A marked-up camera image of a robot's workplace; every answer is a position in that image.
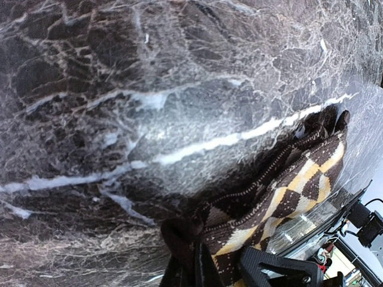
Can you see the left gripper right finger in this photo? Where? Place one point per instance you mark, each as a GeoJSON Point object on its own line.
{"type": "Point", "coordinates": [206, 271]}

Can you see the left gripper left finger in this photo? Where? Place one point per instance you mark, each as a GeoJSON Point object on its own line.
{"type": "Point", "coordinates": [175, 274]}

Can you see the tan brown argyle sock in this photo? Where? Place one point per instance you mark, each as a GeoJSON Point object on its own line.
{"type": "Point", "coordinates": [301, 176]}

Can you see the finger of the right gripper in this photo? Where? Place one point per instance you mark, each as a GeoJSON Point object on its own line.
{"type": "Point", "coordinates": [260, 268]}

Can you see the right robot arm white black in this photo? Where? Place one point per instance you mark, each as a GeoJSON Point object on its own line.
{"type": "Point", "coordinates": [369, 235]}

